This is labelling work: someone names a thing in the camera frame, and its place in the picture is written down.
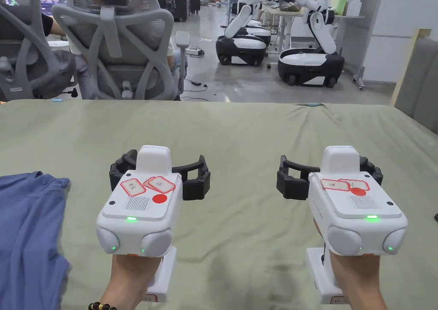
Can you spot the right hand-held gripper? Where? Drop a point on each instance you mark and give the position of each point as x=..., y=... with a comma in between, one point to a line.
x=356, y=217

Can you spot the person's left hand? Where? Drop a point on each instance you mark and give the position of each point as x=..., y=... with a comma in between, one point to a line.
x=128, y=282

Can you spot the person's right hand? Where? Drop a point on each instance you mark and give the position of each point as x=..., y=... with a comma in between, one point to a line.
x=362, y=282

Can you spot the white and black wheeled robot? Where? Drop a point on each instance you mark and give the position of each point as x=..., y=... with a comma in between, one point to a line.
x=258, y=31
x=239, y=46
x=314, y=63

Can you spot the computer monitor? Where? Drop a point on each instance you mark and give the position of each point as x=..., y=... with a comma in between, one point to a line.
x=54, y=4

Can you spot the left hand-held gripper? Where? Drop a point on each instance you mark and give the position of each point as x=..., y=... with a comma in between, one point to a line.
x=137, y=207

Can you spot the blue shirt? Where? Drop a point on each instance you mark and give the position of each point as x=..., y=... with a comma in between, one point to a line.
x=30, y=228

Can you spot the white power strip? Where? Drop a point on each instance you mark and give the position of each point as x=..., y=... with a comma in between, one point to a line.
x=195, y=52

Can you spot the bed with pale green sheet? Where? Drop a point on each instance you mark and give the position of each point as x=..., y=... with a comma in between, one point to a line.
x=239, y=135

